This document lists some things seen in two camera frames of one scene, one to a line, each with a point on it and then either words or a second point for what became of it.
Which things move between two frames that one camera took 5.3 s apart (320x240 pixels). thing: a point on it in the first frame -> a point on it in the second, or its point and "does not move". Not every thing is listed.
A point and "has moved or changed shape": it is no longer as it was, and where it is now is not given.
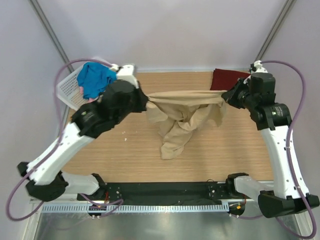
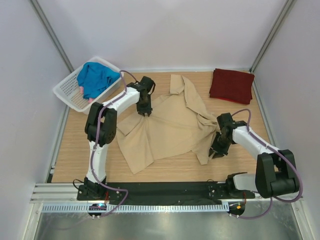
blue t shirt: [94, 78] does not move
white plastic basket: [69, 91] does not move
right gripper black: [230, 96] -> [220, 152]
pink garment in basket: [81, 91] does not move
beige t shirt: [177, 113] has moved or changed shape
